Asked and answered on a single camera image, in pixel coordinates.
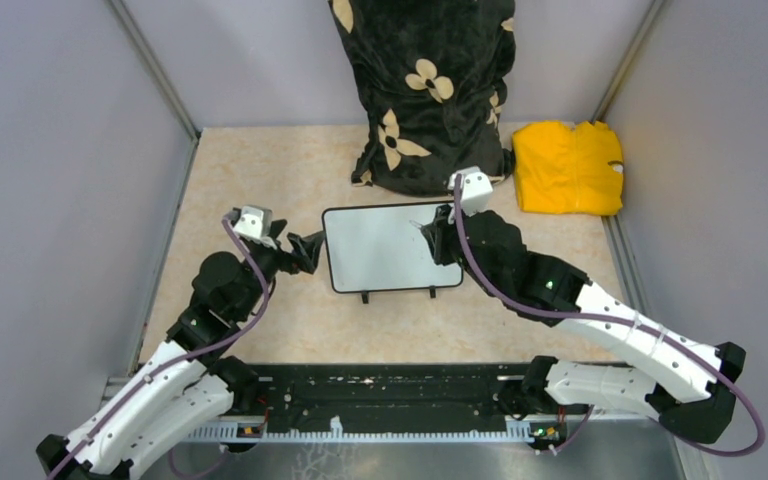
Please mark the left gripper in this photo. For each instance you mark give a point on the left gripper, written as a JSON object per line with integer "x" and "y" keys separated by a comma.
{"x": 308, "y": 250}

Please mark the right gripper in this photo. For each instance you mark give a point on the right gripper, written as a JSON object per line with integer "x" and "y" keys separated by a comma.
{"x": 438, "y": 233}

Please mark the small whiteboard black frame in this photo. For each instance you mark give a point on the small whiteboard black frame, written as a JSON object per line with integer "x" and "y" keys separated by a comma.
{"x": 373, "y": 248}

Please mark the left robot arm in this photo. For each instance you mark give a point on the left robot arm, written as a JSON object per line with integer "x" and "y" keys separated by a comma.
{"x": 189, "y": 379}

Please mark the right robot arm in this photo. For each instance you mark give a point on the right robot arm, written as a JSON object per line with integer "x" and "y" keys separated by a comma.
{"x": 679, "y": 383}

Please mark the folded yellow garment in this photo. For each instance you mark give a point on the folded yellow garment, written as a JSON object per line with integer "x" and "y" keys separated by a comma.
{"x": 568, "y": 169}

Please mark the black floral blanket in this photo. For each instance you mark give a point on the black floral blanket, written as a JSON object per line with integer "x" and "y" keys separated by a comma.
{"x": 430, "y": 77}

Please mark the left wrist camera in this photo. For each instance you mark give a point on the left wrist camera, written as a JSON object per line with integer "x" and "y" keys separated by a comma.
{"x": 253, "y": 223}

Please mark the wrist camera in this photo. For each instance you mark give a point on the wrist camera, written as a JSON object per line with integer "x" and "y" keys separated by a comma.
{"x": 253, "y": 223}
{"x": 475, "y": 188}

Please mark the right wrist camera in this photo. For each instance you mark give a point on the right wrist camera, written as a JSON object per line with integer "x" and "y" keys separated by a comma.
{"x": 475, "y": 188}

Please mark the aluminium rail frame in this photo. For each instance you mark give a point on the aluminium rail frame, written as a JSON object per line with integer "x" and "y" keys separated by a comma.
{"x": 378, "y": 403}

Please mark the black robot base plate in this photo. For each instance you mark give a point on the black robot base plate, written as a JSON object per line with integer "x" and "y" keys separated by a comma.
{"x": 378, "y": 403}

